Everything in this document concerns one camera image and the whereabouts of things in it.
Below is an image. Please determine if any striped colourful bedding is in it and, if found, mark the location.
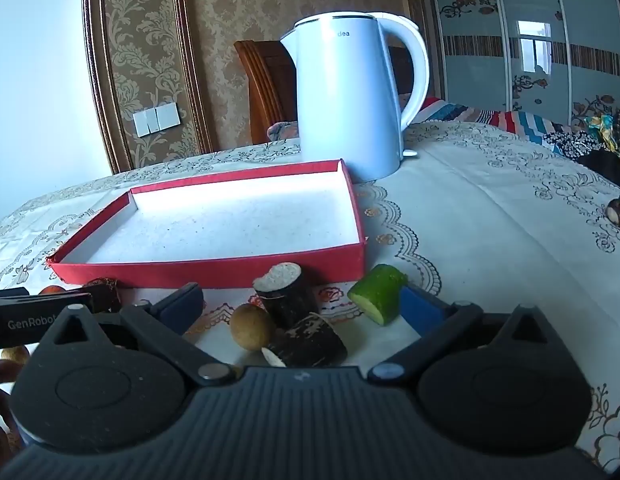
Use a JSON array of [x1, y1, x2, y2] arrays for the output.
[[414, 96, 606, 158]]

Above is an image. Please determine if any sliding glass wardrobe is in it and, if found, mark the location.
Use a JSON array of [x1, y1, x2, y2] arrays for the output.
[[432, 0, 620, 126]]

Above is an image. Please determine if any dark water chestnut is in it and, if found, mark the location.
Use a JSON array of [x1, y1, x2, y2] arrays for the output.
[[81, 278, 122, 313]]

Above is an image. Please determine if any patterned pillow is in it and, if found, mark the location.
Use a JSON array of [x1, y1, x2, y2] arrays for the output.
[[267, 122, 299, 142]]

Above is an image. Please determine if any small tan longan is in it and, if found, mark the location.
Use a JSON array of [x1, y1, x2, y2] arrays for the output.
[[1, 346, 30, 365]]

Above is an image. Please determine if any person left hand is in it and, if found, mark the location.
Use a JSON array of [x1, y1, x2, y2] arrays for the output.
[[0, 360, 22, 469]]

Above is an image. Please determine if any small orange tangerine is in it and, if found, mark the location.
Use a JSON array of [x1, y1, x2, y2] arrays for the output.
[[40, 285, 66, 295]]

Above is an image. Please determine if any red shallow box tray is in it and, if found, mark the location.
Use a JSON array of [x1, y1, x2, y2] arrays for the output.
[[48, 160, 365, 289]]

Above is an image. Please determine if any dark clothes pile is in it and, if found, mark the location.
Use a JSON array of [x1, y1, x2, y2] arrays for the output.
[[544, 110, 620, 186]]

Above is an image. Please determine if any white electric kettle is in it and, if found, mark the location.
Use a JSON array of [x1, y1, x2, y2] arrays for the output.
[[281, 11, 430, 182]]

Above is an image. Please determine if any green cucumber piece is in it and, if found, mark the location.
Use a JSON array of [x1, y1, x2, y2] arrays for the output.
[[347, 263, 409, 326]]

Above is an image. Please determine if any dark sugarcane piece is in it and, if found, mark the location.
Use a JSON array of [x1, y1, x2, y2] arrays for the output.
[[252, 262, 319, 330], [261, 313, 348, 368]]

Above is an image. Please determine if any water chestnut at table edge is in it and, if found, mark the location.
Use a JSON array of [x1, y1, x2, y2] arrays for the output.
[[605, 198, 620, 229]]

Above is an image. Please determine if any white wall switch panel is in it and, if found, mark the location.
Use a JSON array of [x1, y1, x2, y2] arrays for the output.
[[133, 102, 181, 138]]

